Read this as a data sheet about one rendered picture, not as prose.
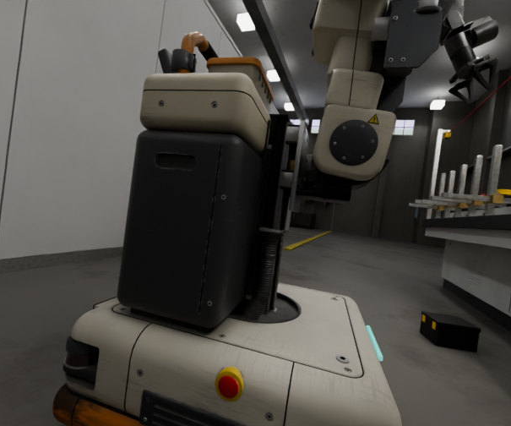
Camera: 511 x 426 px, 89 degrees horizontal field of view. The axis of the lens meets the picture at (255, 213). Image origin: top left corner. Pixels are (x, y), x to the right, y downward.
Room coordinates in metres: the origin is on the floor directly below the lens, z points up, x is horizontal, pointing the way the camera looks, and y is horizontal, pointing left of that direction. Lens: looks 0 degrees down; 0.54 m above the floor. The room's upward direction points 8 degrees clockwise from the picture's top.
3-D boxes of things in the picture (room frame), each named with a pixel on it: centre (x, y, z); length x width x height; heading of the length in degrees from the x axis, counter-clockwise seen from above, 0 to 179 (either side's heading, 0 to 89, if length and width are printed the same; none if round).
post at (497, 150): (1.63, -1.45, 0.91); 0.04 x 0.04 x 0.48; 70
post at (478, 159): (1.86, -1.53, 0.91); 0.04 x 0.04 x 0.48; 70
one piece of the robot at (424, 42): (0.68, -0.31, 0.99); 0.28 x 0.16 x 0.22; 165
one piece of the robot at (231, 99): (0.78, 0.06, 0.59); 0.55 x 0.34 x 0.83; 165
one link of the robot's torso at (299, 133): (0.77, -0.20, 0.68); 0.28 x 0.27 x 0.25; 165
